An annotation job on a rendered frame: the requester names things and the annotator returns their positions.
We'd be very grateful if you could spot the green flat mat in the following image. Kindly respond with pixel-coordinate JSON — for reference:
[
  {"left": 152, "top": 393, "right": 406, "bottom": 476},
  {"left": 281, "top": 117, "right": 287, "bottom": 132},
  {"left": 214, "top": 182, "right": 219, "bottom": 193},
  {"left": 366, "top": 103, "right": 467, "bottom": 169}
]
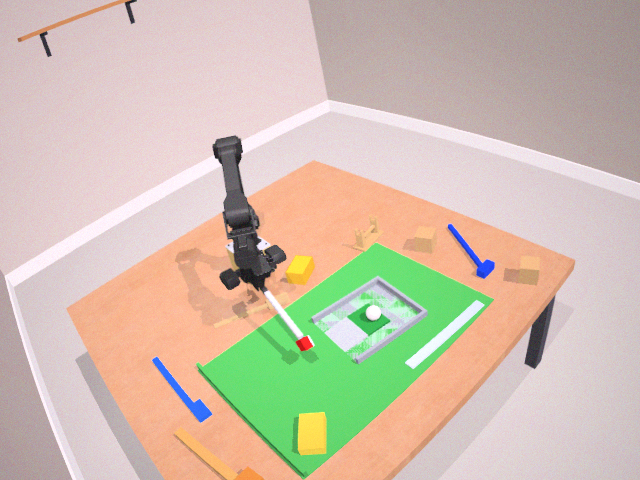
[{"left": 198, "top": 242, "right": 494, "bottom": 479}]

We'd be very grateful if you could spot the white golf ball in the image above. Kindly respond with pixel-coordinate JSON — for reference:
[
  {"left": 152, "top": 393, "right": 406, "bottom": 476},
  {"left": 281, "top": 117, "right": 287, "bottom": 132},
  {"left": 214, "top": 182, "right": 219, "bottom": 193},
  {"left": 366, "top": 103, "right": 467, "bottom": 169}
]
[{"left": 366, "top": 305, "right": 381, "bottom": 321}]

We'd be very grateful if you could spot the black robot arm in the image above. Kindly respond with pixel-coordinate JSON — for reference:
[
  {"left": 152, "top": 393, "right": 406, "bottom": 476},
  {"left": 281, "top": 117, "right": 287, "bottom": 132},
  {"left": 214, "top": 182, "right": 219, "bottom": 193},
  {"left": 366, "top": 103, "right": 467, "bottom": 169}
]
[{"left": 212, "top": 135, "right": 277, "bottom": 282}]

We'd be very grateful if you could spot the white flat strip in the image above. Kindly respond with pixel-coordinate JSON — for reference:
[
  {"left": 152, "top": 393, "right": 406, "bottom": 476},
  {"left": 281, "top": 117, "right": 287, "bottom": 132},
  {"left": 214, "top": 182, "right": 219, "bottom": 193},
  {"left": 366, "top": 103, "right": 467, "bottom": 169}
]
[{"left": 405, "top": 301, "right": 485, "bottom": 369}]

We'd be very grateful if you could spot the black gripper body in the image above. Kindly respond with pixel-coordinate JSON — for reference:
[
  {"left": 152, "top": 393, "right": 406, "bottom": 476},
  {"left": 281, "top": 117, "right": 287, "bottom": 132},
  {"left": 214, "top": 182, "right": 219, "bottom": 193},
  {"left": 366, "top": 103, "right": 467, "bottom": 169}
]
[{"left": 219, "top": 244, "right": 287, "bottom": 290}]

